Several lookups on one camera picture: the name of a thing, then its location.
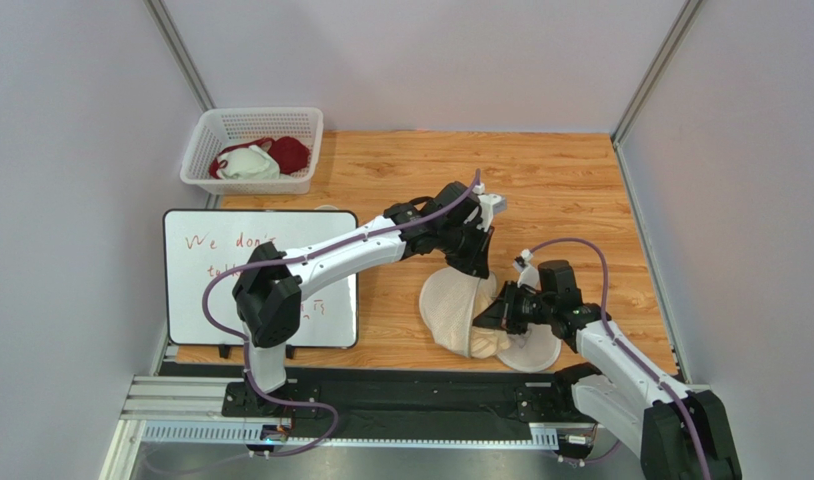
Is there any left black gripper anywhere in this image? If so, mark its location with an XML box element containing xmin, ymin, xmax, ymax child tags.
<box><xmin>437</xmin><ymin>218</ymin><xmax>494</xmax><ymax>280</ymax></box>

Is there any beige bra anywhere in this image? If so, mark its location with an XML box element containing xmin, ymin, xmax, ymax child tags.
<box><xmin>469</xmin><ymin>327</ymin><xmax>511</xmax><ymax>359</ymax></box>

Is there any round white bag lid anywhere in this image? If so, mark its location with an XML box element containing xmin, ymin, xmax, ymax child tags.
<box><xmin>497</xmin><ymin>324</ymin><xmax>562</xmax><ymax>373</ymax></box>

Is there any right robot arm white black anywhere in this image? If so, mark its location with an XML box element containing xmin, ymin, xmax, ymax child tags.
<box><xmin>473</xmin><ymin>258</ymin><xmax>743</xmax><ymax>479</ymax></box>

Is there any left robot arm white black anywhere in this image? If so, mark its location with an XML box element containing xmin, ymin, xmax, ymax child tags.
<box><xmin>232</xmin><ymin>182</ymin><xmax>507</xmax><ymax>405</ymax></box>

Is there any white bra in basket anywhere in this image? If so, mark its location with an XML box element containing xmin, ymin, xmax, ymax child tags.
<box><xmin>216</xmin><ymin>145</ymin><xmax>281</xmax><ymax>181</ymax></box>

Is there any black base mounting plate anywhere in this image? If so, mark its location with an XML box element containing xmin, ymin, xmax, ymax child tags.
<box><xmin>159</xmin><ymin>364</ymin><xmax>595</xmax><ymax>441</ymax></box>

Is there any white plastic basket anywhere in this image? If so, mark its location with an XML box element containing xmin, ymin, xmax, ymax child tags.
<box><xmin>180</xmin><ymin>107</ymin><xmax>324</xmax><ymax>196</ymax></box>

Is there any whiteboard with red writing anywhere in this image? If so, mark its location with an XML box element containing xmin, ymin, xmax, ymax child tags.
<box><xmin>163</xmin><ymin>210</ymin><xmax>358</xmax><ymax>348</ymax></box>

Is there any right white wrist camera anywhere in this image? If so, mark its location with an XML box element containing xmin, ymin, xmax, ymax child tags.
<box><xmin>513</xmin><ymin>249</ymin><xmax>540</xmax><ymax>290</ymax></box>

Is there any aluminium frame rail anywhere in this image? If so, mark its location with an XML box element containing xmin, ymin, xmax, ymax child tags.
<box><xmin>100</xmin><ymin>374</ymin><xmax>741</xmax><ymax>480</ymax></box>

